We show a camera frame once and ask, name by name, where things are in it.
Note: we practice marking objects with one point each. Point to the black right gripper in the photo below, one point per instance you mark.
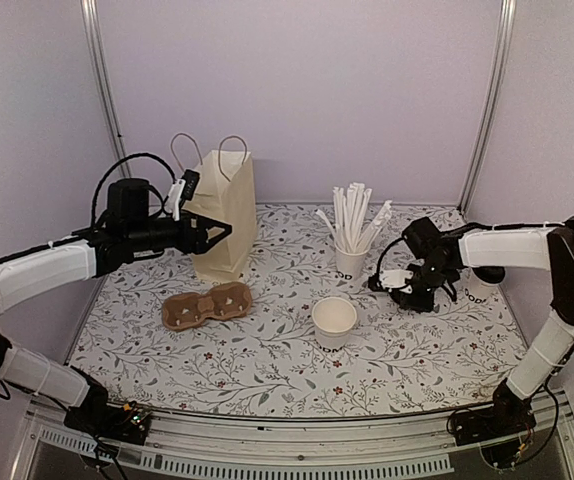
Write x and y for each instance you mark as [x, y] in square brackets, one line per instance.
[425, 304]

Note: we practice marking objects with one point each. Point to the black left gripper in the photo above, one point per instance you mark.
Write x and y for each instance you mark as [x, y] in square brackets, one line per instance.
[199, 244]

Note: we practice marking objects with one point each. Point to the white paper coffee cup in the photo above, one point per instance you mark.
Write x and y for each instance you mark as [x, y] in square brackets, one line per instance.
[479, 291]

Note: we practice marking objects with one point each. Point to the black plastic cup lid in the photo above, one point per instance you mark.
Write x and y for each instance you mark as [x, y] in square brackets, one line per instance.
[492, 275]

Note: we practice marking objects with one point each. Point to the brown cardboard cup carrier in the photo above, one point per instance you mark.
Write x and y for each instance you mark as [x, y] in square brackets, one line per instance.
[221, 303]

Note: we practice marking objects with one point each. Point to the white paper cup corner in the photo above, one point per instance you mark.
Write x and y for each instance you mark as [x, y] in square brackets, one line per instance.
[334, 319]

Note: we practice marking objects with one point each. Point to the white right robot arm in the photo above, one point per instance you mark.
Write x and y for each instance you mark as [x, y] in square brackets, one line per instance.
[541, 256]

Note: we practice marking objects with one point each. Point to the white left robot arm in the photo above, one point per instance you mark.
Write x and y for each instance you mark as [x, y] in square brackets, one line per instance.
[35, 281]

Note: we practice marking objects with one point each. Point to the white cup holding straws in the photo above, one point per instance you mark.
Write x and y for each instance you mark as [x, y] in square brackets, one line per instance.
[349, 265]

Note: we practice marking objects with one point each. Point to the bundle of white wrapped straws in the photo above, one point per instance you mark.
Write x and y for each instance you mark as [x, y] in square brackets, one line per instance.
[350, 207]

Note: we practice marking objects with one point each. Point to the floral patterned table mat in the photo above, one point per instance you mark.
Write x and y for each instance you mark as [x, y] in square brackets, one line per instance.
[268, 363]

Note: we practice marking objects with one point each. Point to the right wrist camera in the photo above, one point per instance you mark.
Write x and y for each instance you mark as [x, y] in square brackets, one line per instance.
[394, 280]

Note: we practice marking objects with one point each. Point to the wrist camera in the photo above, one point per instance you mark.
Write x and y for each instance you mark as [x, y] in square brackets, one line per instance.
[181, 190]
[394, 280]

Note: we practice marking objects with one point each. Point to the cream paper bag with handles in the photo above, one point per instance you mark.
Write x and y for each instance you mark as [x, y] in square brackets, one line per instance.
[226, 192]

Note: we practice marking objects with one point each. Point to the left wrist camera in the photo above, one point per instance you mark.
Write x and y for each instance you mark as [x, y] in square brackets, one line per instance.
[181, 190]

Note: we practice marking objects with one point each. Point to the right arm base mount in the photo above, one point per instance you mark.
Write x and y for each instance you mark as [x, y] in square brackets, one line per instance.
[508, 415]

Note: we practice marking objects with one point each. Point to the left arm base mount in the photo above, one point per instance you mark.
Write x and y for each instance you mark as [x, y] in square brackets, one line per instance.
[127, 423]

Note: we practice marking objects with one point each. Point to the front aluminium rail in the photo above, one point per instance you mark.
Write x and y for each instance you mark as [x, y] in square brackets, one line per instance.
[182, 445]

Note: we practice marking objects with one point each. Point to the right aluminium frame post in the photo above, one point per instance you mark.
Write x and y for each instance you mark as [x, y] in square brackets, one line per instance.
[498, 70]

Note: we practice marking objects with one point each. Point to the aluminium frame post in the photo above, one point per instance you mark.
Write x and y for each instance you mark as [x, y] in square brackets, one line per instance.
[498, 70]
[91, 25]

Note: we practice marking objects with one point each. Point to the left aluminium frame post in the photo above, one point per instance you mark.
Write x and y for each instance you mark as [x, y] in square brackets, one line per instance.
[91, 25]

